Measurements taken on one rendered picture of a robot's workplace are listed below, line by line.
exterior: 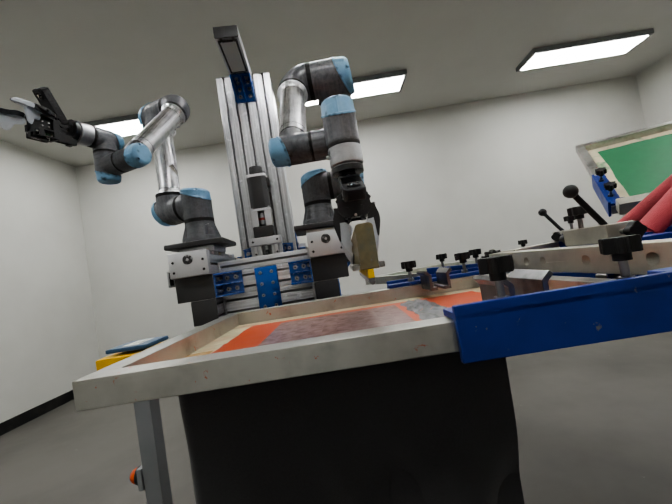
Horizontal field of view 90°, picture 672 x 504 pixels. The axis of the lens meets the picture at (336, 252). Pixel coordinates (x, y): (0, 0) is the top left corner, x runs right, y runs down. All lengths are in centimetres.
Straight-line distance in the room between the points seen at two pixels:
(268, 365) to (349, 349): 10
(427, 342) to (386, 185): 429
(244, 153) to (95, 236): 418
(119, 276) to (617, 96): 722
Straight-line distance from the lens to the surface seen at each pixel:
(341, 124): 75
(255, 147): 166
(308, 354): 43
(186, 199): 147
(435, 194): 478
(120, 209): 549
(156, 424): 102
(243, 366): 45
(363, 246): 53
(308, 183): 140
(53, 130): 139
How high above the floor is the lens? 108
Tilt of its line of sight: 2 degrees up
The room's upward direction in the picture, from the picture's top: 9 degrees counter-clockwise
